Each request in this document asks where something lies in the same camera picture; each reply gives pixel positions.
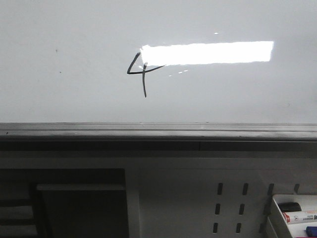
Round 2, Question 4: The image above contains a blue whiteboard marker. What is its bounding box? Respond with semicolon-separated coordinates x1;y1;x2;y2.
306;226;317;238

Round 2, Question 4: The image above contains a red whiteboard marker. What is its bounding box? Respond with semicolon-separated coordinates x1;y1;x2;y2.
282;210;317;224

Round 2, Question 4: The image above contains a white slotted pegboard panel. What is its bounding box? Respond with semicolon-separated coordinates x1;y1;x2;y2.
125;161;317;238

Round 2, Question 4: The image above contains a white whiteboard with aluminium frame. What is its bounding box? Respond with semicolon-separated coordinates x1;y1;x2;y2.
0;0;317;151

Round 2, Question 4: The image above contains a dark shelf unit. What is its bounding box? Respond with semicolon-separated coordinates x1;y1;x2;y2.
0;169;129;238

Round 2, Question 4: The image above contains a white marker tray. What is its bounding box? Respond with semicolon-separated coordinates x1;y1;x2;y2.
265;194;317;238

